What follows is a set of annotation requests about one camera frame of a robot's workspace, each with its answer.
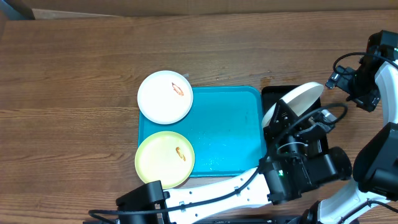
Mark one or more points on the yellow plate with sauce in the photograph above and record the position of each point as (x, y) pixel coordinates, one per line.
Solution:
(166, 156)

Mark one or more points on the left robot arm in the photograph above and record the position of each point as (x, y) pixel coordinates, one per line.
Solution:
(284, 174)

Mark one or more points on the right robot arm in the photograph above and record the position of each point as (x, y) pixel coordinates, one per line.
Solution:
(374, 179)

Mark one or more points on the black plastic tray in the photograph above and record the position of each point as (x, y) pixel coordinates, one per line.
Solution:
(299, 149)

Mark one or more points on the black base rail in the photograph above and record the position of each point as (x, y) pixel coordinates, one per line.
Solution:
(273, 220)

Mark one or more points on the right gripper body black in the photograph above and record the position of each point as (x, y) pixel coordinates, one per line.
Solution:
(359, 95)

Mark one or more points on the teal plastic tray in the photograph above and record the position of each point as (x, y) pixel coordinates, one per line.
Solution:
(224, 128)

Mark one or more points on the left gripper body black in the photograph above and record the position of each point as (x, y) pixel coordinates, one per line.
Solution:
(283, 136)

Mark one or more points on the white plate upper left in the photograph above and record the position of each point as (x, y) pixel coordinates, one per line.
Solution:
(165, 97)

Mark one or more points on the white plate with sauce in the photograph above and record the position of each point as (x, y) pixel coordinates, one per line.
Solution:
(301, 97)

